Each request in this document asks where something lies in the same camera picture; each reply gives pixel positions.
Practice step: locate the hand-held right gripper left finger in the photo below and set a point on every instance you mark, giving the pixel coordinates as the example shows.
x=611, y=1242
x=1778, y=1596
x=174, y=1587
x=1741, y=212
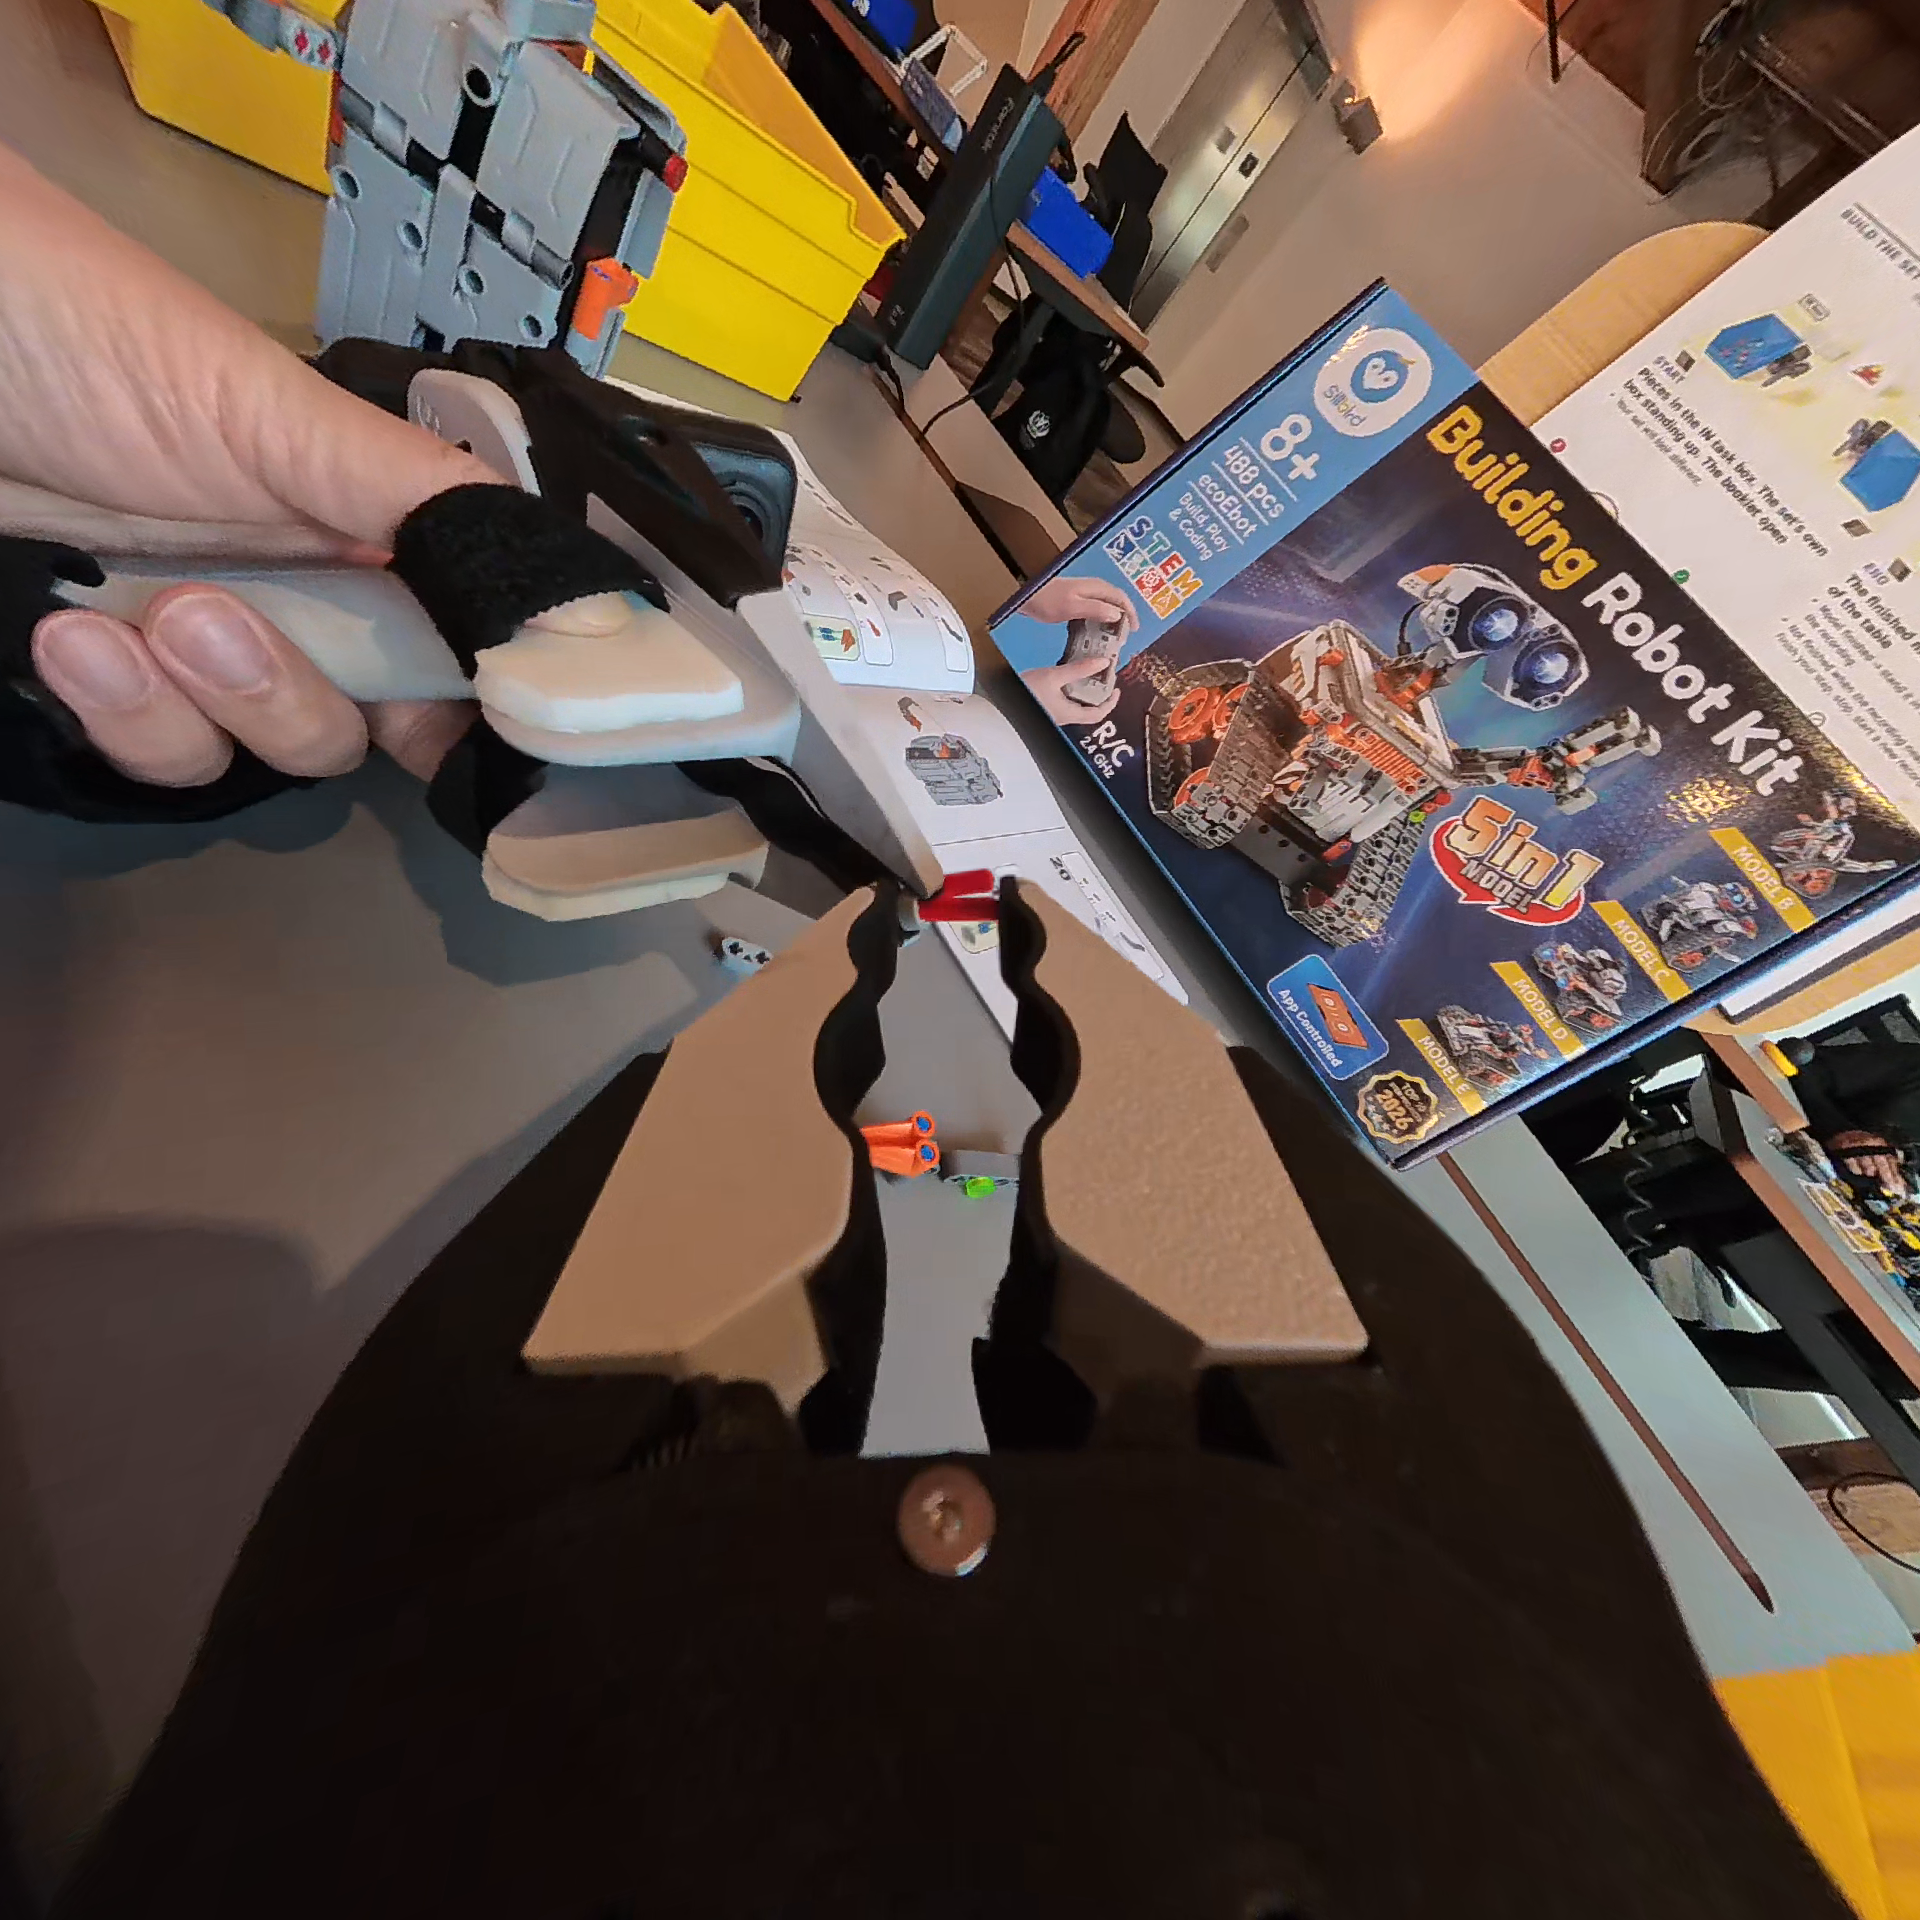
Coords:
x=704, y=1200

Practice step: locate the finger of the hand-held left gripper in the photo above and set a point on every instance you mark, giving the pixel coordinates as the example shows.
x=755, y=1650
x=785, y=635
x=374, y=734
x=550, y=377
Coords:
x=840, y=720
x=809, y=825

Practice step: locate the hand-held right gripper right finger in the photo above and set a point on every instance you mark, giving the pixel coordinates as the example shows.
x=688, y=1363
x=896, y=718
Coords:
x=1184, y=1200

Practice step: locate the grey beam with orange claws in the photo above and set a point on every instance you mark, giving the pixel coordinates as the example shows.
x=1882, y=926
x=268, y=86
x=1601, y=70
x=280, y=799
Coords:
x=901, y=1140

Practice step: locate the grey desk with wooden edge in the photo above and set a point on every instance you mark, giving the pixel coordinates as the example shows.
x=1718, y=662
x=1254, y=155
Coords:
x=300, y=1079
x=1800, y=1243

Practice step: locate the wooden clipboard with task sheet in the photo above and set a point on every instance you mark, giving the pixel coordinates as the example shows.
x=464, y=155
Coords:
x=1724, y=451

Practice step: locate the person's left hand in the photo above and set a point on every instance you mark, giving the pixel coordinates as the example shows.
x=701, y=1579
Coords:
x=181, y=406

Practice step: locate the open white instruction booklet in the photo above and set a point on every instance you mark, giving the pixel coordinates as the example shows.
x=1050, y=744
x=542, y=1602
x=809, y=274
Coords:
x=960, y=750

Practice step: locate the yellow plastic bin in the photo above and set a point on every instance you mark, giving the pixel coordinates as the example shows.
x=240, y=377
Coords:
x=750, y=255

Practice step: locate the grey toy robot model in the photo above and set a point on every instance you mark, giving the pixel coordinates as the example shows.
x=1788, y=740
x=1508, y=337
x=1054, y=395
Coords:
x=481, y=182

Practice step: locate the black backpack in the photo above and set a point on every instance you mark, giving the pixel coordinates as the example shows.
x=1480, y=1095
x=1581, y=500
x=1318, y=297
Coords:
x=1058, y=398

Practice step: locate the grey monitor stand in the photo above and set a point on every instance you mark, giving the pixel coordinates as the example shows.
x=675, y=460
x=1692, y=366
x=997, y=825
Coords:
x=960, y=224

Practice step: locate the blue plastic bin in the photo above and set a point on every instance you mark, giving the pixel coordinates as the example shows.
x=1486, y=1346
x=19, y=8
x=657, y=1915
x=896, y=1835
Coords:
x=1073, y=224

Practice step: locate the blue robot toy box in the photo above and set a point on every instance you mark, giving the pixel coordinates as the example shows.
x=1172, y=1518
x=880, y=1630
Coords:
x=1424, y=720

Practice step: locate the yellow plastic object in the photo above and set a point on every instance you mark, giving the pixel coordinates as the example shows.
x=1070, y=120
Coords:
x=1828, y=1785

